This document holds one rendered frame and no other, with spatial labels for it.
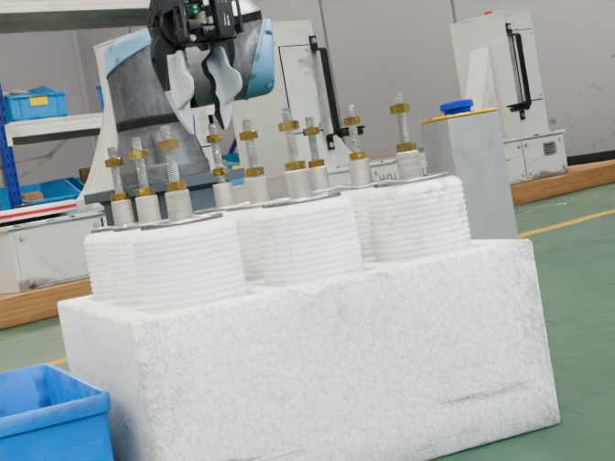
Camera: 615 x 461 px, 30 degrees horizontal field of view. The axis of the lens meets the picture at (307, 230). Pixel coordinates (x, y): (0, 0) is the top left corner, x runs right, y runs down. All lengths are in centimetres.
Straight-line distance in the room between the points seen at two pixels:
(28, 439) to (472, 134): 63
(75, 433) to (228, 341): 15
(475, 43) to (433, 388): 405
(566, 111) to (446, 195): 607
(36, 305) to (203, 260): 221
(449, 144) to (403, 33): 660
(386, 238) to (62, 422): 35
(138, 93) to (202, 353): 84
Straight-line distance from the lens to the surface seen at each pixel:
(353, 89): 828
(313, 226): 104
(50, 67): 1085
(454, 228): 110
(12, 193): 624
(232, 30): 128
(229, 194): 130
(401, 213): 109
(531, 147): 485
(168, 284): 101
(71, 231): 334
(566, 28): 713
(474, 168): 135
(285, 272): 105
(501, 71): 497
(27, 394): 129
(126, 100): 177
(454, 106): 136
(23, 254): 326
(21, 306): 317
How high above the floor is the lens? 28
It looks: 3 degrees down
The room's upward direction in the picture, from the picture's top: 10 degrees counter-clockwise
